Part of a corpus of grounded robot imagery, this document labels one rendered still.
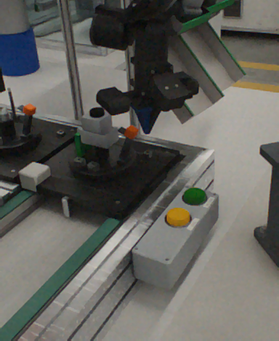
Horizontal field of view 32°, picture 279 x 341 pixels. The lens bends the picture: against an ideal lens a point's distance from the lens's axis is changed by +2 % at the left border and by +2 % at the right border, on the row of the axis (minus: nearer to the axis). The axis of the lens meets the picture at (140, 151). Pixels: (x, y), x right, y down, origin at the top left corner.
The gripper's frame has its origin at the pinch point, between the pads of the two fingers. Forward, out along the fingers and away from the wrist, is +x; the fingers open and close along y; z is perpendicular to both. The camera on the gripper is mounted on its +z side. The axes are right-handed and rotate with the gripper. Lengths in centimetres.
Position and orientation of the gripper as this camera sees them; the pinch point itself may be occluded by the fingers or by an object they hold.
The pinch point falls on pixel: (147, 117)
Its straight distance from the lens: 88.4
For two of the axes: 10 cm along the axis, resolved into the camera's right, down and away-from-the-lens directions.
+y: 8.5, -2.6, 4.5
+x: -0.4, 8.3, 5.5
